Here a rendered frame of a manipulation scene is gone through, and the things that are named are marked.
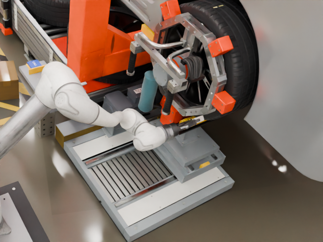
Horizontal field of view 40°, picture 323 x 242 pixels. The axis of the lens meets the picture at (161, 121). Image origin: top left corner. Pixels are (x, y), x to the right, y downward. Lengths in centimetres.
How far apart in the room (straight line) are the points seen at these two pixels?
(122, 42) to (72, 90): 93
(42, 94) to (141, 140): 57
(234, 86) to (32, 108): 99
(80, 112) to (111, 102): 98
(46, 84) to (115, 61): 89
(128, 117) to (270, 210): 125
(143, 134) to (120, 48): 70
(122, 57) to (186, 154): 73
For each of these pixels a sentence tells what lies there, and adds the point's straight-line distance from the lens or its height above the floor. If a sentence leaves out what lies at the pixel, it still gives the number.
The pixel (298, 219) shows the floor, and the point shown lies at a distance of 313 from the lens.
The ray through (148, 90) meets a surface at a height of 66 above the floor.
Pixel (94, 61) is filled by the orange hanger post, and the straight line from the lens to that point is 268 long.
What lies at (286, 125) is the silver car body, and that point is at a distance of 223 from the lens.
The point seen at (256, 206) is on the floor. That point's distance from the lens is 306.
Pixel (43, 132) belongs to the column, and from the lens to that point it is 309.
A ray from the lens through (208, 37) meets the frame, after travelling 225.
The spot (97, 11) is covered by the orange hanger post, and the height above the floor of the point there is 100.
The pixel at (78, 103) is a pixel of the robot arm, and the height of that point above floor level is 105.
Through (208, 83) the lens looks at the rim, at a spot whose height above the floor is 81.
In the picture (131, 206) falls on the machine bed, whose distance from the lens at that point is 272.
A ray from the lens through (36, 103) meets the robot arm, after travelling 201.
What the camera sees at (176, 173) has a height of 13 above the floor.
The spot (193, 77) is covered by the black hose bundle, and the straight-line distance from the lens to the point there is 219.
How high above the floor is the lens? 231
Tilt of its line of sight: 44 degrees down
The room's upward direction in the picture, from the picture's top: 15 degrees clockwise
